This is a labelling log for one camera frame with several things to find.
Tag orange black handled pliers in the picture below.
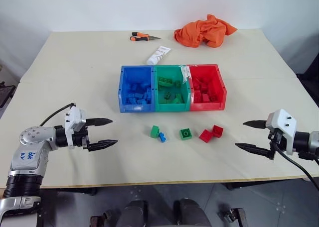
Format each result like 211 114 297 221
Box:
129 31 161 42

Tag dark background equipment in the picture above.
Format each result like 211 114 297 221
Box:
0 62 16 111

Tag blue plastic bin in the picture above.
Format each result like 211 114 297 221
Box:
119 65 157 113

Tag green square toy brick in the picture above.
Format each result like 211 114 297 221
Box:
179 128 193 141

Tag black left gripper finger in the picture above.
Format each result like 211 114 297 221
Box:
88 139 119 152
85 117 114 128

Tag crumpled orange cloth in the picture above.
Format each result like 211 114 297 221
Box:
173 14 238 49

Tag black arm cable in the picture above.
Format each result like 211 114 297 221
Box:
39 103 76 127
273 141 319 191

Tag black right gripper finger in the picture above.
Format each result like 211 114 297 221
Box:
242 120 267 130
234 143 272 159

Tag white squeeze tube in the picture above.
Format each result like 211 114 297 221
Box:
146 45 172 66

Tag red plastic bin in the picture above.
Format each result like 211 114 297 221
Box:
186 63 228 112

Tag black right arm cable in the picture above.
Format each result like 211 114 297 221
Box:
273 141 319 191

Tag green plastic bin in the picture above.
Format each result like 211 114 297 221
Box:
153 64 193 113

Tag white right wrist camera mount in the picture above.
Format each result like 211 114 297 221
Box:
265 109 298 156

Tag dark rounded shape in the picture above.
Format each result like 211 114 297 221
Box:
173 198 210 227

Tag long green toy brick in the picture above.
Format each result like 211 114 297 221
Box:
158 77 173 88

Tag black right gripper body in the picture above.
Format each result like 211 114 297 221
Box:
268 128 288 161

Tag dark caster foot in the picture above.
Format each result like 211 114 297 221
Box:
218 207 248 227
89 209 119 227

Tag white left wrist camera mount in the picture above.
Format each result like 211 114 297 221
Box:
64 107 87 151

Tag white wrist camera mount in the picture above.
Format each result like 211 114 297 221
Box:
64 107 87 151
265 109 298 156

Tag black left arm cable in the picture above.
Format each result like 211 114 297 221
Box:
39 103 76 127

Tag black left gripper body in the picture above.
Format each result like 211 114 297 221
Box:
72 123 91 152

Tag white tape strip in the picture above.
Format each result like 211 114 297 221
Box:
178 65 191 85

